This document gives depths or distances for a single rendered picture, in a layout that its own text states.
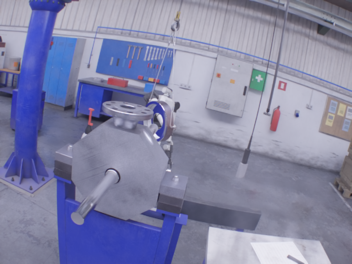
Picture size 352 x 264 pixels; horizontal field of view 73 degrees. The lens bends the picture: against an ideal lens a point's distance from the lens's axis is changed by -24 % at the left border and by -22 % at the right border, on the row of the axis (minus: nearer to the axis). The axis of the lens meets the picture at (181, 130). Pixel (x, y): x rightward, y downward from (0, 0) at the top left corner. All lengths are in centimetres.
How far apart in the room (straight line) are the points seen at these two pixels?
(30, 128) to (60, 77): 384
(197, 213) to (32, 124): 216
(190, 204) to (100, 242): 64
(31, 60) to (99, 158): 196
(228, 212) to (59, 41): 602
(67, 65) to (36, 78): 378
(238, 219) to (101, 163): 97
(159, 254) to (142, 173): 53
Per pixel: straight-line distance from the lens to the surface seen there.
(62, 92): 706
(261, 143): 684
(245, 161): 234
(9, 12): 931
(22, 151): 346
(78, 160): 153
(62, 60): 705
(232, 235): 163
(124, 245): 172
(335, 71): 723
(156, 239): 164
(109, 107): 139
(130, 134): 139
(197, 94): 660
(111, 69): 697
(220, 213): 193
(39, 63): 322
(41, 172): 368
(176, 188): 144
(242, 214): 195
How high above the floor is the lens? 171
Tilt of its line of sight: 14 degrees down
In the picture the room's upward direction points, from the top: 13 degrees clockwise
